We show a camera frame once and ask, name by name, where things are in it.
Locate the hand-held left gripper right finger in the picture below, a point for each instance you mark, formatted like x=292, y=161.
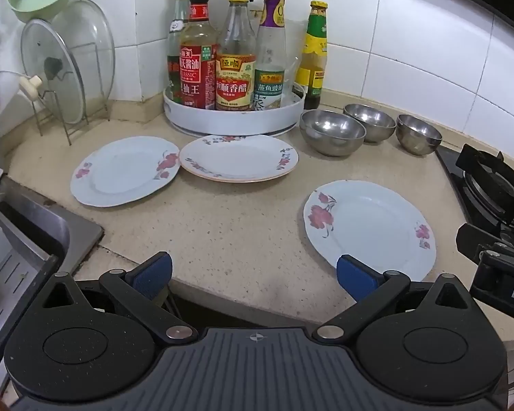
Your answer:
x=354, y=276

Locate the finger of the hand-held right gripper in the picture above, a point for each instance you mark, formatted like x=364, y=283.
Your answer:
x=471, y=237

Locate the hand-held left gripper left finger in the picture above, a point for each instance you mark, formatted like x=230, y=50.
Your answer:
x=154, y=275

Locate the white floral plate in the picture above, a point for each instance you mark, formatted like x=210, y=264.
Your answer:
x=368, y=222
x=235, y=154
x=120, y=171

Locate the stainless steel bowl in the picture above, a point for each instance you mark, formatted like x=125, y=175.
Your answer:
x=417, y=135
x=370, y=120
x=332, y=130

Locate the black burner grate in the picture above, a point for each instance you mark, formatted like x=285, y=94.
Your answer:
x=497, y=184

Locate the stainless steel sink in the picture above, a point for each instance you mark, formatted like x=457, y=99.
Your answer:
x=68, y=227

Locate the orange rimmed white plate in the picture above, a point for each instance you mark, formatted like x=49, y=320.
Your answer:
x=240, y=180

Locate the grey sink drain tray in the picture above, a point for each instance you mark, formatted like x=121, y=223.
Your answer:
x=13, y=274

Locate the white two-tier turntable rack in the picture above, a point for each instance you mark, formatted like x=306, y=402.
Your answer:
x=240, y=122

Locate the red label soy sauce bottle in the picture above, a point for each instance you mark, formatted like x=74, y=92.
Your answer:
x=197, y=72

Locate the clear plastic container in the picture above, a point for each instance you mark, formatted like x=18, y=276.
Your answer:
x=295, y=77

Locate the orange label vinegar bottle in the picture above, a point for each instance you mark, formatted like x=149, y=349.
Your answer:
x=235, y=81

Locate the purple label sauce bottle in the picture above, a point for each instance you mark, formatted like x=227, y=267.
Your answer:
x=270, y=77

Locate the lid with beige knob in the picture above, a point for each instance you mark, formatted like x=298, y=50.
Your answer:
x=31, y=86

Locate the yellow label green cap bottle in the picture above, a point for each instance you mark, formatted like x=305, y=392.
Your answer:
x=313, y=51

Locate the large glass pot lid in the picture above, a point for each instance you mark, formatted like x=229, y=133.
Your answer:
x=98, y=51

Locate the clear green-tinted glass bottle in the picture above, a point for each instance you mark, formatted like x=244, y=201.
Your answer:
x=174, y=43

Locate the glass lid with black knob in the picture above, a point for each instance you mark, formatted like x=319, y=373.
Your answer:
x=47, y=64

